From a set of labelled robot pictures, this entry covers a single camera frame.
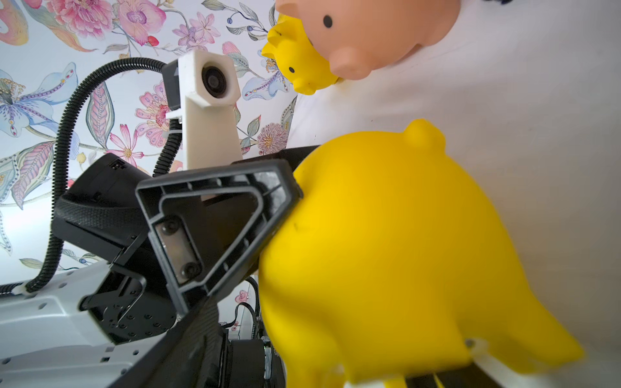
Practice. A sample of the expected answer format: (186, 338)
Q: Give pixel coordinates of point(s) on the pink piggy bank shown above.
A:
(358, 37)

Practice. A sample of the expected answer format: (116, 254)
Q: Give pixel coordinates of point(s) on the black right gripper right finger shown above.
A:
(462, 378)

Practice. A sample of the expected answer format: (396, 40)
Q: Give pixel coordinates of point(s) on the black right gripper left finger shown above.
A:
(187, 356)

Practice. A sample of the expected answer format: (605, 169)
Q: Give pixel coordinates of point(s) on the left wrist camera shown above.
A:
(202, 90)

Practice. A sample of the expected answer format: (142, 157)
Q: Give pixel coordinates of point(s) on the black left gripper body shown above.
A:
(101, 214)

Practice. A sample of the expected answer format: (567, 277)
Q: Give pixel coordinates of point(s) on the yellow piggy bank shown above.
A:
(392, 261)
(297, 59)

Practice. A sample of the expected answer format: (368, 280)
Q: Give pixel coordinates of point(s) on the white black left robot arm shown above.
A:
(48, 341)

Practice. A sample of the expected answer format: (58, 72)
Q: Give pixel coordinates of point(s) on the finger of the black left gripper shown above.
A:
(208, 226)
(293, 156)

